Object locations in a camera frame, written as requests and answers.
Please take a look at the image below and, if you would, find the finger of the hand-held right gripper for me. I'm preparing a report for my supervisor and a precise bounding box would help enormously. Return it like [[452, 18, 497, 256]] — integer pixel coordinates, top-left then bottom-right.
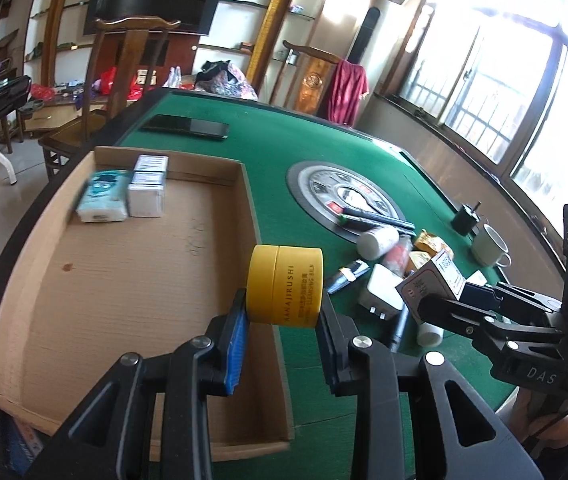
[[416, 294, 562, 356], [461, 282, 564, 326]]

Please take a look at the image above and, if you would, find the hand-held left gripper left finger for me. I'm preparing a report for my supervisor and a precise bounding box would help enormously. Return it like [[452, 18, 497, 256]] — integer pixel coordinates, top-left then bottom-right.
[[29, 287, 252, 480]]

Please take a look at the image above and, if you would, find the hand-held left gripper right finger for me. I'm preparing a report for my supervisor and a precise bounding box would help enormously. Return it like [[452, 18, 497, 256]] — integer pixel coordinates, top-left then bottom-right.
[[315, 300, 544, 480]]

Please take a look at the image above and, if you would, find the white and red small carton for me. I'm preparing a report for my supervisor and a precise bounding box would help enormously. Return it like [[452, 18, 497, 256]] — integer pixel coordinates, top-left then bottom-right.
[[395, 249, 465, 324]]

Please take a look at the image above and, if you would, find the yellow cream jar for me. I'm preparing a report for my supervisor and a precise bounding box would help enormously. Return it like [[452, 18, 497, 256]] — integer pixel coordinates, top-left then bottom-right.
[[246, 244, 325, 330]]

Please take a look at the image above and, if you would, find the white pill bottle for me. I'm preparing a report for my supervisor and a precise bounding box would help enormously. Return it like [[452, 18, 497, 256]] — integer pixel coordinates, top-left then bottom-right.
[[356, 225, 401, 261]]

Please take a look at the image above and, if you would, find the shallow cardboard box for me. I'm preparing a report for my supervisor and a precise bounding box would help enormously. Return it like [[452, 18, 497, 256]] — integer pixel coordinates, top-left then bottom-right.
[[0, 146, 295, 462]]

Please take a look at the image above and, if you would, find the person's right hand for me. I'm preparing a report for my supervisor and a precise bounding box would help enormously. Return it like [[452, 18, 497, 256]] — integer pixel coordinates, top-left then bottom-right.
[[508, 395, 568, 461]]

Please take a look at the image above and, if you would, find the tiny white bottle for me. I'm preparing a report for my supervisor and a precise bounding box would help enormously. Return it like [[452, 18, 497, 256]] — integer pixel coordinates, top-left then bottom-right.
[[417, 321, 445, 347]]

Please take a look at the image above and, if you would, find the dark grey pen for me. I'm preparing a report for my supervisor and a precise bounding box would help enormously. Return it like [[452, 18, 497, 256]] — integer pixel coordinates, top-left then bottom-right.
[[389, 307, 411, 354]]

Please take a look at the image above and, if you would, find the pale yellow packet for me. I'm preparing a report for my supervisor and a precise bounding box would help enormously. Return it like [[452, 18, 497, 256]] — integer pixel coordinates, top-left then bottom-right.
[[406, 251, 434, 277]]

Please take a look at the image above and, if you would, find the white cup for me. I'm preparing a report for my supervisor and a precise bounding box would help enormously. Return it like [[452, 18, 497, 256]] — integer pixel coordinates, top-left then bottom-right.
[[471, 223, 513, 268]]

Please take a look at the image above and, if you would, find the gold foil packet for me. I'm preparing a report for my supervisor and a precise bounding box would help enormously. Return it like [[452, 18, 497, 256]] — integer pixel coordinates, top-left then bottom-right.
[[414, 230, 452, 257]]

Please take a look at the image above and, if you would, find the white charger plug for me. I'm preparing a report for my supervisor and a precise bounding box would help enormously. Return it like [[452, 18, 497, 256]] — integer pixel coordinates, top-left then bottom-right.
[[358, 263, 407, 322]]

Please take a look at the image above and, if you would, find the pink tube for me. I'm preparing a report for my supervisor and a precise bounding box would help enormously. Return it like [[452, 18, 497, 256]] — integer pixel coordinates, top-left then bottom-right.
[[383, 236, 415, 279]]

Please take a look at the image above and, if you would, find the black motor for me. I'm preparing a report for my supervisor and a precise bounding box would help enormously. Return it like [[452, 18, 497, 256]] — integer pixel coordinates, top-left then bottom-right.
[[452, 201, 482, 235]]

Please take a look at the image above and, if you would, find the black marker with green end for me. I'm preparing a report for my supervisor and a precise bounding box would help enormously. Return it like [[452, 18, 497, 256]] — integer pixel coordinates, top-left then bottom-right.
[[340, 215, 415, 234]]

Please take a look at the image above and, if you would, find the black marker with blue end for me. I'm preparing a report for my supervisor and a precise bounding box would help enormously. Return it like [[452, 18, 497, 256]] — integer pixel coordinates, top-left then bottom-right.
[[339, 205, 407, 226]]

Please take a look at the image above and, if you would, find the round grey table control panel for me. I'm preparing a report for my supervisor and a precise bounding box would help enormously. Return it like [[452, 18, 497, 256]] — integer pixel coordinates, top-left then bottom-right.
[[286, 161, 417, 246]]

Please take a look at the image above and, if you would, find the white small box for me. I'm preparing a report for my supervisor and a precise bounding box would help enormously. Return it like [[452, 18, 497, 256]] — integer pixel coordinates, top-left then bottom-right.
[[127, 172, 167, 219]]

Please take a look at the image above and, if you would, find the teal and white tissue pack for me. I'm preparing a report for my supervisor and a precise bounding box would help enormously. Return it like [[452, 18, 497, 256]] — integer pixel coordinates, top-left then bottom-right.
[[75, 169, 133, 224]]

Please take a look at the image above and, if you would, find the black smartphone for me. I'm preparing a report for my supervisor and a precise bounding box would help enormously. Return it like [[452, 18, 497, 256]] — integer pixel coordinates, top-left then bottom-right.
[[140, 114, 231, 140]]

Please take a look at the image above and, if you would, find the large window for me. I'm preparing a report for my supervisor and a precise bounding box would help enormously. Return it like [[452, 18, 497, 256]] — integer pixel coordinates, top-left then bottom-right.
[[396, 0, 568, 221]]

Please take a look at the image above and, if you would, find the red cloth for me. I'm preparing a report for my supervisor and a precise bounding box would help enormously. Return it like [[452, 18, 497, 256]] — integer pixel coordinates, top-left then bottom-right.
[[327, 59, 371, 127]]

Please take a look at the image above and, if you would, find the floral cloth bag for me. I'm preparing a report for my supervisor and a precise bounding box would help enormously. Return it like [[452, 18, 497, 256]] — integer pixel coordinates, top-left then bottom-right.
[[194, 60, 259, 102]]

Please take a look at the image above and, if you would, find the dark wooden chair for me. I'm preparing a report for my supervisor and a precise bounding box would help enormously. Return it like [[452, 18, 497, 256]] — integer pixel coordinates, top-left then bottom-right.
[[38, 16, 183, 177]]

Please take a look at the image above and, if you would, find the carved wooden chair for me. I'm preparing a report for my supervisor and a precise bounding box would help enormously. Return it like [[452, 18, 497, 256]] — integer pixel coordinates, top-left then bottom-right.
[[269, 40, 345, 122]]

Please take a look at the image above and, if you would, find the tall standing air conditioner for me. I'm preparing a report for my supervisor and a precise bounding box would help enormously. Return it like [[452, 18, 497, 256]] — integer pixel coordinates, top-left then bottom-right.
[[346, 0, 401, 97]]

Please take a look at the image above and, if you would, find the red plastic bag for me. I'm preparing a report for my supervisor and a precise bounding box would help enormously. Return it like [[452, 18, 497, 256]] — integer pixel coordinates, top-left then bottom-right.
[[98, 66, 145, 102]]

